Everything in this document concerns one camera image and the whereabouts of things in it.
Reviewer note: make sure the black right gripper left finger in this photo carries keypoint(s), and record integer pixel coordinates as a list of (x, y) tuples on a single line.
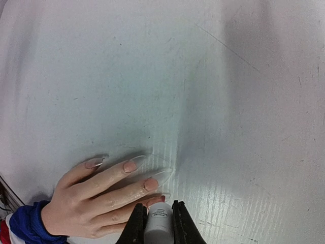
[(133, 232)]

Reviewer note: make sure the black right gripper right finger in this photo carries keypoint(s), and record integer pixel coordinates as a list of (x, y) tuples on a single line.
[(185, 230)]

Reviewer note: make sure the grey nail polish cap brush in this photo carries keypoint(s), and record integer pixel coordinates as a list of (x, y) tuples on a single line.
[(159, 227)]

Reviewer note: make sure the mannequin hand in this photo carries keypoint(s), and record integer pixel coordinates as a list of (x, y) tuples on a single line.
[(83, 206)]

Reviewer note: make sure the red white blue sleeve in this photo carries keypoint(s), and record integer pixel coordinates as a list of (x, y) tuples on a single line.
[(25, 225)]

